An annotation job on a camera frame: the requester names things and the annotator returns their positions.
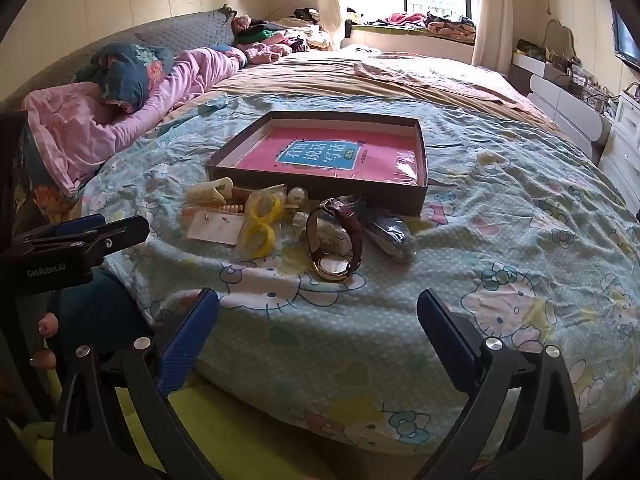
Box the dark patterned accessory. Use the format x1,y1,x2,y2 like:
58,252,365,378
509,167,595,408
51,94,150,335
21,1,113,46
362,210,420,264

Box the white earring card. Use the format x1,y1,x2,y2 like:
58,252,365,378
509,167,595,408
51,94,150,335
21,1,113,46
187,210,243,246

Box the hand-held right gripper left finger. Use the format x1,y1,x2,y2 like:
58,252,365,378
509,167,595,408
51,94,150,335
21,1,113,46
52,287,236,480

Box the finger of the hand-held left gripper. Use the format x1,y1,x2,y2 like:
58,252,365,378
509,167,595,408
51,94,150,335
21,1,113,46
65,216,151,267
12,213,108,250

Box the dark floral blanket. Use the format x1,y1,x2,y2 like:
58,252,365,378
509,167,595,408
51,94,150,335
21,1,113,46
90,42,175,113

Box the cartoon cat print blanket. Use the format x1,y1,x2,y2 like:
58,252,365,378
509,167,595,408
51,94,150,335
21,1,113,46
82,92,640,456

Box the pile of clothes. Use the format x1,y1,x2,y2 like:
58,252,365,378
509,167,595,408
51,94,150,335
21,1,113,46
232,7,333,53

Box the grey quilted headboard cushion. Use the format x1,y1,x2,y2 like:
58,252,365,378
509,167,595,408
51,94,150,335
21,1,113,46
0,6,236,111

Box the tan bedsheet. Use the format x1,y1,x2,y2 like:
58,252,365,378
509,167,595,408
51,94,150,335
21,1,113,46
165,52,561,133

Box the pink plush toy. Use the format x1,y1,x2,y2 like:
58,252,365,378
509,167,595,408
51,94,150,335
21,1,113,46
245,42,293,65

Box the white drawer dresser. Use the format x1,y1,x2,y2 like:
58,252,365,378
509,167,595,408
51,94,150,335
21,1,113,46
597,85,640,206

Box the orange spiral hair tie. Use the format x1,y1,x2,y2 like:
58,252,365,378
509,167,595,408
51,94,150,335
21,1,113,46
182,200,248,218

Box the black television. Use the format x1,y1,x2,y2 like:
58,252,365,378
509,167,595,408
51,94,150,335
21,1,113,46
611,5,640,68

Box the pink quilt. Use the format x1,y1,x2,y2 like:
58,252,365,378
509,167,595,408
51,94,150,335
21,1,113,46
22,46,248,196

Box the cream hair clip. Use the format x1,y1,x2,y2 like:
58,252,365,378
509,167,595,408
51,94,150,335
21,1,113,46
186,177,236,206

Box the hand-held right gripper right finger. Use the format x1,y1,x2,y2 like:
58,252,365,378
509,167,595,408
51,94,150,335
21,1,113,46
416,287,586,480

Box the pink book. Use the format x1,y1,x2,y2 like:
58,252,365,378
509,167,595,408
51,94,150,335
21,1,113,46
234,126,421,183

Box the vanity mirror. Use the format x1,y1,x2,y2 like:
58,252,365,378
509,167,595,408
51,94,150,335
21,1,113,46
542,19,576,58

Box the yellow green cloth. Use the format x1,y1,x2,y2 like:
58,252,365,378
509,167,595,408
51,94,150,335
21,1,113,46
20,375,341,480

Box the row of cosmetics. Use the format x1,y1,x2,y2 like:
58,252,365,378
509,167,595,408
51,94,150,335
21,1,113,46
517,40,618,111

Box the yellow bracelets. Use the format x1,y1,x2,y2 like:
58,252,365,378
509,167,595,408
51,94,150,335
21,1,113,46
236,187,288,261

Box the dark shallow cardboard box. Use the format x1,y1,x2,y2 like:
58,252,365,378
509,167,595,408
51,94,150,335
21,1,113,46
204,110,430,216

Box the white grey vanity table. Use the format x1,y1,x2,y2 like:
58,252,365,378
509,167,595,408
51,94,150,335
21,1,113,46
510,52,613,161

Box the person's left hand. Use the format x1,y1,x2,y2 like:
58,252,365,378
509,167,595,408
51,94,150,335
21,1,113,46
29,311,61,372

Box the cream curtain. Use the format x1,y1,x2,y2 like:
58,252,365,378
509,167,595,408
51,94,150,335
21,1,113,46
472,0,516,78
315,0,353,51

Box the clothes on window seat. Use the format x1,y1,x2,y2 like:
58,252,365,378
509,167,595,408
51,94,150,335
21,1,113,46
367,10,476,36

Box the dark brown hair clip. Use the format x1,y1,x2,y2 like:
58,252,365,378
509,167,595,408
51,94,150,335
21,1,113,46
306,197,364,283

